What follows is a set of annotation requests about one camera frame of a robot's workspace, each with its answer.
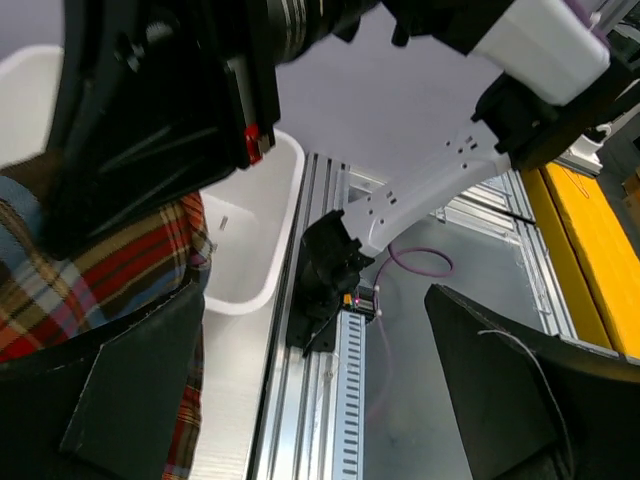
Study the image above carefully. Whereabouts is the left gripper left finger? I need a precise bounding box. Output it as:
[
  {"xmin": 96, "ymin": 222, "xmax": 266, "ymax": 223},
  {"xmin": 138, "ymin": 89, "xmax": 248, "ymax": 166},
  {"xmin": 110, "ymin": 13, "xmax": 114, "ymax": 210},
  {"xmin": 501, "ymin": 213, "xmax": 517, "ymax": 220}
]
[{"xmin": 1, "ymin": 282, "xmax": 204, "ymax": 479}]

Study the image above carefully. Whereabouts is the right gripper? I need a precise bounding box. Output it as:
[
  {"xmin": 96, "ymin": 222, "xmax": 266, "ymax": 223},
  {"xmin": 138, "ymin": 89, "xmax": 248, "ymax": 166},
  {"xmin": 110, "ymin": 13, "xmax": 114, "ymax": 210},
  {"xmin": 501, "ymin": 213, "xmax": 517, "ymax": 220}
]
[{"xmin": 39, "ymin": 1, "xmax": 372, "ymax": 259}]

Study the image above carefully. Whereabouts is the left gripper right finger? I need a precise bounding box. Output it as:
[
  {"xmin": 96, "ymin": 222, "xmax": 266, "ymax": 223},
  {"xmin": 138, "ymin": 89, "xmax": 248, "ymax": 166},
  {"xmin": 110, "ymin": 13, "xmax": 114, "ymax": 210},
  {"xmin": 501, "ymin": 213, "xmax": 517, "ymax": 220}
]
[{"xmin": 424, "ymin": 285, "xmax": 639, "ymax": 479}]

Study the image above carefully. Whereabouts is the plaid shirt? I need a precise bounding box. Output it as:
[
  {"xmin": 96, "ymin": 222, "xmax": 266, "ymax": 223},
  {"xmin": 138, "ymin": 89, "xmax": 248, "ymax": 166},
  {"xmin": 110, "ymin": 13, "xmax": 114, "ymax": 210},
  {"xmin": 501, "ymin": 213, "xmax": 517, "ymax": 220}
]
[{"xmin": 0, "ymin": 147, "xmax": 216, "ymax": 480}]

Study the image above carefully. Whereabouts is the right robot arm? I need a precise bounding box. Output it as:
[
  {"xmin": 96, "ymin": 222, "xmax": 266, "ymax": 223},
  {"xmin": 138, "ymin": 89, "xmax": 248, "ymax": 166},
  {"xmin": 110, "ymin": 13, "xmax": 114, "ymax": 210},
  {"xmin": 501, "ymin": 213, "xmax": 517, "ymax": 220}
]
[{"xmin": 38, "ymin": 1, "xmax": 639, "ymax": 352}]

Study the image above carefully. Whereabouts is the white plastic basket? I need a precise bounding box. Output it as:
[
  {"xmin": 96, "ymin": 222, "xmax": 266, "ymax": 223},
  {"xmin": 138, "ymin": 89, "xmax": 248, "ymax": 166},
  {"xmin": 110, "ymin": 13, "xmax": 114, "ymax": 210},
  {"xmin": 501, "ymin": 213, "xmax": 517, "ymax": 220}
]
[{"xmin": 1, "ymin": 45, "xmax": 305, "ymax": 315}]

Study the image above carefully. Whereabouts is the yellow object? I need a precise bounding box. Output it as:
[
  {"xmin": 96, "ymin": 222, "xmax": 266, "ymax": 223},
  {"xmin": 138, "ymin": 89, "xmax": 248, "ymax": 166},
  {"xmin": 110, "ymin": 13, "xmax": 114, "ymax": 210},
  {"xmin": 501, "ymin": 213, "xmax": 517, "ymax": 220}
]
[{"xmin": 521, "ymin": 164, "xmax": 639, "ymax": 357}]

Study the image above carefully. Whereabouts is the white slotted cable duct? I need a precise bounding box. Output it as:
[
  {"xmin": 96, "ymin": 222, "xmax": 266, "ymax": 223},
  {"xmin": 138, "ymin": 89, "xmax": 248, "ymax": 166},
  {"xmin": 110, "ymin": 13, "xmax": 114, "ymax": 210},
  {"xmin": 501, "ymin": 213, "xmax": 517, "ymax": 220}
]
[{"xmin": 332, "ymin": 311, "xmax": 366, "ymax": 480}]

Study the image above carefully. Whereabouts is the aluminium rail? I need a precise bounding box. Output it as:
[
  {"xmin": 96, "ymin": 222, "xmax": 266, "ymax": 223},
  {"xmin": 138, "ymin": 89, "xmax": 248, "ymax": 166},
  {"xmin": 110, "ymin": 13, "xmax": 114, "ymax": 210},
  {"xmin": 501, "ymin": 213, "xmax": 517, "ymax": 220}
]
[{"xmin": 247, "ymin": 153, "xmax": 344, "ymax": 479}]

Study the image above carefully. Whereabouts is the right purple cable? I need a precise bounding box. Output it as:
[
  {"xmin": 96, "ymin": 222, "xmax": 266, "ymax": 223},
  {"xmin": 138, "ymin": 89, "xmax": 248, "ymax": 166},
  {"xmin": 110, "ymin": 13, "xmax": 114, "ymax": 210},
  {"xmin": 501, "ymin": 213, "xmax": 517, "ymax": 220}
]
[{"xmin": 367, "ymin": 0, "xmax": 614, "ymax": 421}]

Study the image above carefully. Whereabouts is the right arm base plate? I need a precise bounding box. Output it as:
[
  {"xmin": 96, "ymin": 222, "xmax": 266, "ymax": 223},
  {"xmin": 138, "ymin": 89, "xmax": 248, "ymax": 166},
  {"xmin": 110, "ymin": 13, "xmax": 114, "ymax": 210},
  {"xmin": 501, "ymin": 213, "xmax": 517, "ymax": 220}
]
[{"xmin": 286, "ymin": 231, "xmax": 350, "ymax": 356}]

